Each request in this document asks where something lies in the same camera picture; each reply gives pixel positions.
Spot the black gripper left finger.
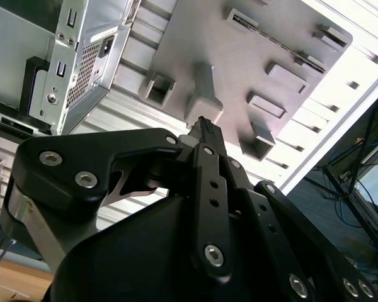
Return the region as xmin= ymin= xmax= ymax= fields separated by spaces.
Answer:
xmin=6 ymin=116 xmax=233 ymax=283

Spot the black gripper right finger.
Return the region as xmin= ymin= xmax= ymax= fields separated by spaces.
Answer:
xmin=209 ymin=121 xmax=378 ymax=302

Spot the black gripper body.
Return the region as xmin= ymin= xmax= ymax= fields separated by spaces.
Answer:
xmin=40 ymin=192 xmax=290 ymax=302

